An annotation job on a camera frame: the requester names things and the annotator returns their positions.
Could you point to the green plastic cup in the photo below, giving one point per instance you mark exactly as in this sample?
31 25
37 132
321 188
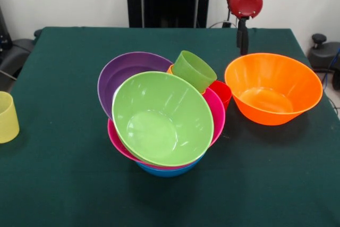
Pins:
194 71

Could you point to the black equipment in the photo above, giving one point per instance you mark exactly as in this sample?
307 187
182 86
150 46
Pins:
10 54

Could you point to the black wheeled base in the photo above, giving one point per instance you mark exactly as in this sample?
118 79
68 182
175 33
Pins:
322 54

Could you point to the large orange plastic bowl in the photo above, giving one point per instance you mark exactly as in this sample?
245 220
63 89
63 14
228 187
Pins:
265 78

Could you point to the green plastic bowl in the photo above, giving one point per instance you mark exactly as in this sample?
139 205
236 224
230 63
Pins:
159 120

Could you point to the purple plastic bowl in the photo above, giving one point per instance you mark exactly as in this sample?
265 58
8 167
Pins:
119 70

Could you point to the pink plastic bowl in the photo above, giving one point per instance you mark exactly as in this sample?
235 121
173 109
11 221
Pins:
217 115

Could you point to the large blue plastic bowl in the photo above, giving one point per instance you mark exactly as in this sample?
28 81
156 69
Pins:
170 172

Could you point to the red plastic cup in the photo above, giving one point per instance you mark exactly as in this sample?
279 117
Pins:
221 91

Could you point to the dark green tablecloth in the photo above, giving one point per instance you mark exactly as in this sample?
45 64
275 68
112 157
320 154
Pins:
239 184

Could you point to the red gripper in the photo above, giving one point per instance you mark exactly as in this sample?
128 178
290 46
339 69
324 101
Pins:
245 2

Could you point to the orange plastic cup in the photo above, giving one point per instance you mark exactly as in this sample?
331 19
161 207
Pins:
169 69

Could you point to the yellow plastic cup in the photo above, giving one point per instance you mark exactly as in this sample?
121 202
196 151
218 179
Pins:
8 120

